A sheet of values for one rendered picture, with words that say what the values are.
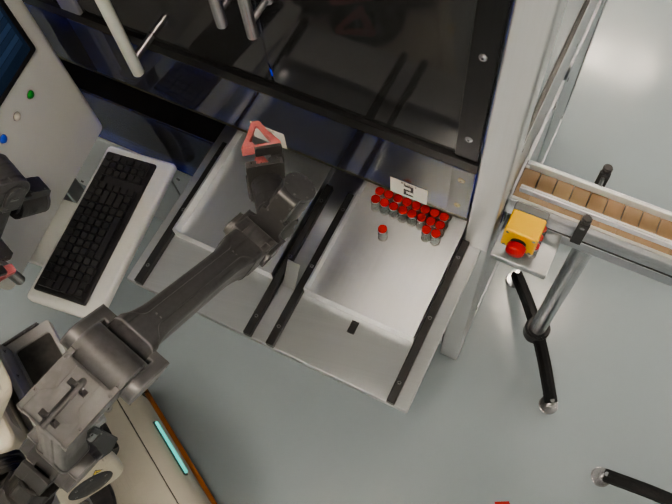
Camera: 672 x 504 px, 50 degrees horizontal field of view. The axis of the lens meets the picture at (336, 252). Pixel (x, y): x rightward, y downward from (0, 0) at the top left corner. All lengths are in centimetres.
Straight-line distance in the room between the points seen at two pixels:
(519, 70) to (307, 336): 75
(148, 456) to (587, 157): 185
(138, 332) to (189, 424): 161
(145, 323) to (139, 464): 134
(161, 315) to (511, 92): 62
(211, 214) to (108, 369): 91
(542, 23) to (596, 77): 206
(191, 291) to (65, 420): 24
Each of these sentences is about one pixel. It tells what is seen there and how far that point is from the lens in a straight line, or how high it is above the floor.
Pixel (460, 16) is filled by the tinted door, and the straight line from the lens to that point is 110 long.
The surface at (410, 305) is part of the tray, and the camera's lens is 159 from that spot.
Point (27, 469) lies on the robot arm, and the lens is 125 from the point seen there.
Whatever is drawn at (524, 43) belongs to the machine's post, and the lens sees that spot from 108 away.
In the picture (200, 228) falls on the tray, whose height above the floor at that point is 88.
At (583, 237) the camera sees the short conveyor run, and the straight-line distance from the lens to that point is 165.
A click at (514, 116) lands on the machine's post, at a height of 139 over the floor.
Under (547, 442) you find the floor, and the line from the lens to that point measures 246.
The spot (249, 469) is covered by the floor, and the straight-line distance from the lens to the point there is 244.
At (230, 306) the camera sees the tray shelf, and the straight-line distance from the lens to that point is 163.
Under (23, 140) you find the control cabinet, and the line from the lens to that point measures 178.
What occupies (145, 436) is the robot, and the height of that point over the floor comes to 28.
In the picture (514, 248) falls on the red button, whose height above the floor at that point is 101.
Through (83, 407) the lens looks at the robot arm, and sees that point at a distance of 88.
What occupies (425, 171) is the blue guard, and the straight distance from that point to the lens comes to 145.
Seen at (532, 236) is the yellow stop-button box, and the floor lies 103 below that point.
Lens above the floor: 238
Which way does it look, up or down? 65 degrees down
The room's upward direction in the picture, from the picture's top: 10 degrees counter-clockwise
